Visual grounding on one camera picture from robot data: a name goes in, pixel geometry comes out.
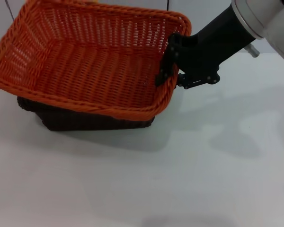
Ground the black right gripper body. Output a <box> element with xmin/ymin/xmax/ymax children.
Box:
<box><xmin>173</xmin><ymin>5</ymin><xmax>254</xmax><ymax>84</ymax></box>

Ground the orange wicker basket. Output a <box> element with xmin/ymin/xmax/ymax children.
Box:
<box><xmin>0</xmin><ymin>0</ymin><xmax>193</xmax><ymax>121</ymax></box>

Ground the dark brown wicker basket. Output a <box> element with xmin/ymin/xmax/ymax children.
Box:
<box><xmin>16</xmin><ymin>95</ymin><xmax>157</xmax><ymax>131</ymax></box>

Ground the silver metal plug connector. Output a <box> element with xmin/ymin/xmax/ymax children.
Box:
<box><xmin>244</xmin><ymin>43</ymin><xmax>260</xmax><ymax>58</ymax></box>

